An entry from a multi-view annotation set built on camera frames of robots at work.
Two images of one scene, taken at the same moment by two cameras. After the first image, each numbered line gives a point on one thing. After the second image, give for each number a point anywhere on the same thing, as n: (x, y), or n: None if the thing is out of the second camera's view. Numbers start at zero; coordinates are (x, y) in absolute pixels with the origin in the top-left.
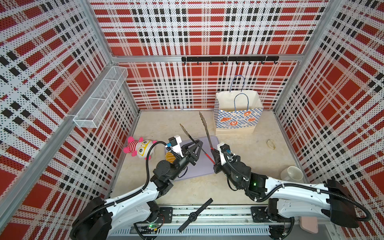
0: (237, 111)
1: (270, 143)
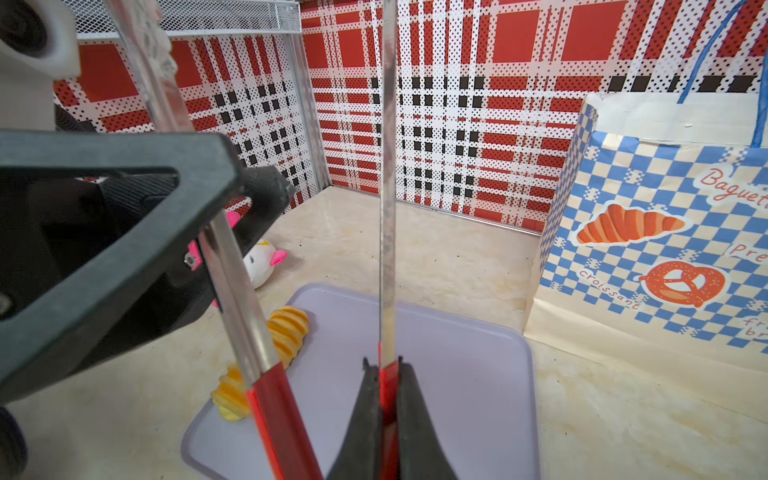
0: (655, 251)
1: None
